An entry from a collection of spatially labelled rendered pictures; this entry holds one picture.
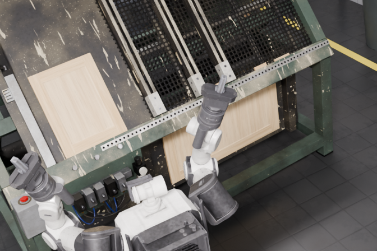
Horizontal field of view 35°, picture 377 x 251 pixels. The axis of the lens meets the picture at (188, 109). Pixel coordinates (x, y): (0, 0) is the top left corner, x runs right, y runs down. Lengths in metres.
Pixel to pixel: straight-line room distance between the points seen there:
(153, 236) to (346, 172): 2.50
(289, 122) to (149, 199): 2.39
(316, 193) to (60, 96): 1.83
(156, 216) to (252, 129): 2.18
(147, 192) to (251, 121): 2.17
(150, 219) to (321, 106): 2.35
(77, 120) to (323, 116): 1.75
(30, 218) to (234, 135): 1.61
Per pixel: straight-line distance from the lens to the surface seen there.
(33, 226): 3.02
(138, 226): 1.99
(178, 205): 2.03
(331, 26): 6.21
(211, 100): 2.02
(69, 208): 3.30
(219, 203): 2.07
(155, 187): 1.96
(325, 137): 4.29
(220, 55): 3.57
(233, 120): 3.95
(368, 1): 5.54
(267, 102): 4.09
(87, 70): 3.36
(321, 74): 4.00
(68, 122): 3.28
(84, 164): 3.22
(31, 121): 3.23
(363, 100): 5.00
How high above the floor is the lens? 2.70
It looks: 32 degrees down
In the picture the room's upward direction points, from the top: 10 degrees counter-clockwise
